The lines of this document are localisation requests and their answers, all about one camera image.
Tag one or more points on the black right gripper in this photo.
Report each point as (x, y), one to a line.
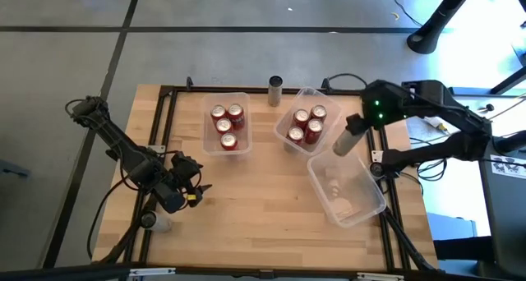
(384, 104)

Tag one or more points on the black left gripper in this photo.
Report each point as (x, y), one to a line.
(181, 170)

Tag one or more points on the white can black top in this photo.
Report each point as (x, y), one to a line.
(155, 221)
(376, 170)
(275, 92)
(345, 143)

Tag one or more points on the clear plastic bin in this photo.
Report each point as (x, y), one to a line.
(309, 97)
(353, 199)
(207, 100)

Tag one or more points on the red can blue label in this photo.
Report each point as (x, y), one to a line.
(218, 112)
(229, 142)
(224, 127)
(236, 114)

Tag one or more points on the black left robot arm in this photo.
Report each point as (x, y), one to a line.
(119, 145)

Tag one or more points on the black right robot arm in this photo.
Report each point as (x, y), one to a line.
(452, 108)

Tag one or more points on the yellow floor scrap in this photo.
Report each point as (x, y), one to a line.
(395, 15)

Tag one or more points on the black stand leg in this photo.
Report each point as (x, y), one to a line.
(435, 22)

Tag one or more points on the grey blue floor box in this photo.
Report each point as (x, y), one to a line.
(452, 225)

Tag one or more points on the black desk foot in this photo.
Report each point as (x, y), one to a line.
(493, 86)

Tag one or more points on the white marker tag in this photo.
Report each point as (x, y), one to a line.
(507, 166)

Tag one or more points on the black case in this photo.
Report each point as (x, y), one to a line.
(505, 215)

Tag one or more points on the grey floor object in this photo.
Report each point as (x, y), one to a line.
(12, 168)

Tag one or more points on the white metal bracket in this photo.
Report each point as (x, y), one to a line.
(380, 277)
(152, 271)

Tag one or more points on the black table camera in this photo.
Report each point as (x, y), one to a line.
(266, 274)

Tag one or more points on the black metal table frame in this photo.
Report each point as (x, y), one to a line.
(230, 89)

